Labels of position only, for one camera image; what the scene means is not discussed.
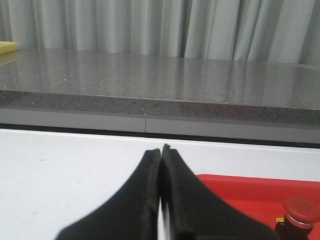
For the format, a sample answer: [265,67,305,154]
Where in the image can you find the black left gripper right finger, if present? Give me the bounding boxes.
[160,144,278,240]

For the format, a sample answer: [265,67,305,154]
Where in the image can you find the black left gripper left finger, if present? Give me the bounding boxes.
[56,149,161,240]

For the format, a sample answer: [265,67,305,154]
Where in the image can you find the red mushroom push button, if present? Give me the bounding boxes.
[274,196,320,240]

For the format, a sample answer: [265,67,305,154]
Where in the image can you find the grey granite counter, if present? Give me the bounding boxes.
[0,48,320,144]

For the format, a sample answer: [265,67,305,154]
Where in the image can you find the white pleated curtain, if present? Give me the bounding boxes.
[0,0,320,66]

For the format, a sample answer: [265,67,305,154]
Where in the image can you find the yellow object on counter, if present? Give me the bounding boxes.
[0,41,20,55]

